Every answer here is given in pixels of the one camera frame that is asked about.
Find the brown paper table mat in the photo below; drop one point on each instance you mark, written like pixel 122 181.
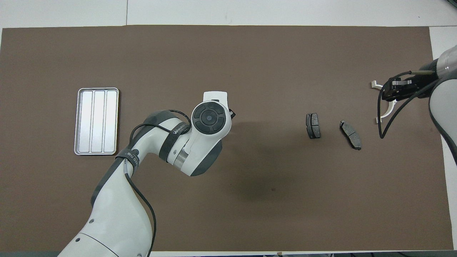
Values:
pixel 285 214

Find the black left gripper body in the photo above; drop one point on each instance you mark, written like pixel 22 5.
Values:
pixel 232 114

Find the silver ribbed metal tray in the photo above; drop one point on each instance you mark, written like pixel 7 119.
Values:
pixel 96 121

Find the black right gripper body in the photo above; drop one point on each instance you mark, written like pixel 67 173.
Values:
pixel 423 84

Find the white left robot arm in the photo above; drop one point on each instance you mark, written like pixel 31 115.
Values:
pixel 117 221

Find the short dark grey brake pad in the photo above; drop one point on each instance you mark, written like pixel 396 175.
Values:
pixel 313 125

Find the long dark grey brake pad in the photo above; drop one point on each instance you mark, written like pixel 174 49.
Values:
pixel 350 134

